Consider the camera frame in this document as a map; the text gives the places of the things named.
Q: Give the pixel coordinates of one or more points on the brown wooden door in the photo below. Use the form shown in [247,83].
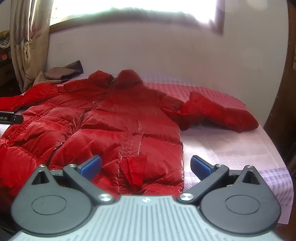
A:
[281,104]

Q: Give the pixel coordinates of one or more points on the beige patterned curtain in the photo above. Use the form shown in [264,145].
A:
[30,46]

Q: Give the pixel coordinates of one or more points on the red puffer jacket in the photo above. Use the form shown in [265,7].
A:
[120,120]

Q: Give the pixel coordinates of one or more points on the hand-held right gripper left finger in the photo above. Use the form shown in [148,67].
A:
[92,165]

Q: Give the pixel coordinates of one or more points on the brown cloth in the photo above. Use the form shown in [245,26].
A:
[61,73]

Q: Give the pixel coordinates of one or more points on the cluttered dark shelf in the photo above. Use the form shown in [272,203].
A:
[5,58]

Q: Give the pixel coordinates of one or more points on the pink checkered bed sheet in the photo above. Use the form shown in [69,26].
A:
[231,148]

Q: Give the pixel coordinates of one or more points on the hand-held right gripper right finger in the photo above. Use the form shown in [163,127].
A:
[199,166]

